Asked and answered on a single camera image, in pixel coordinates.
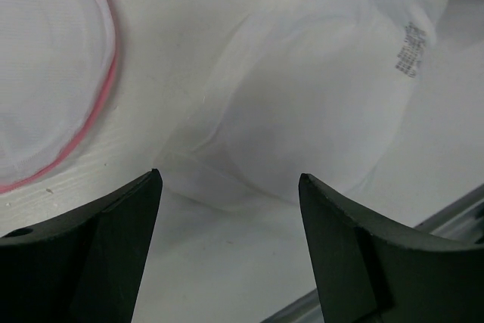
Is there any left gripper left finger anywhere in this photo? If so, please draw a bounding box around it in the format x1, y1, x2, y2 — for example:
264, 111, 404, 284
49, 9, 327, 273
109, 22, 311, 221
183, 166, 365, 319
1, 169, 163, 322

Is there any white bra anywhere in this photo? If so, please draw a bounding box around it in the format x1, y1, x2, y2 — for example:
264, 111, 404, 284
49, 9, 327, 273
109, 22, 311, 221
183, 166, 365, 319
158, 0, 448, 210

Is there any aluminium frame rail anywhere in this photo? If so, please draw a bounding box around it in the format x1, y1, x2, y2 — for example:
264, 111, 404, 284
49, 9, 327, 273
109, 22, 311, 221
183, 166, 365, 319
260, 186, 484, 323

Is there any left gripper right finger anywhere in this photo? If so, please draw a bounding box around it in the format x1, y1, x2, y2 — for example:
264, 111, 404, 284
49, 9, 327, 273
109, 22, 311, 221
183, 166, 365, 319
298, 172, 484, 323

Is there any pink-rimmed mesh laundry bag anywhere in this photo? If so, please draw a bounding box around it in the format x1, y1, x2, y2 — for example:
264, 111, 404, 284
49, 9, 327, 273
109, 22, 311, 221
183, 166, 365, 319
1, 0, 118, 192

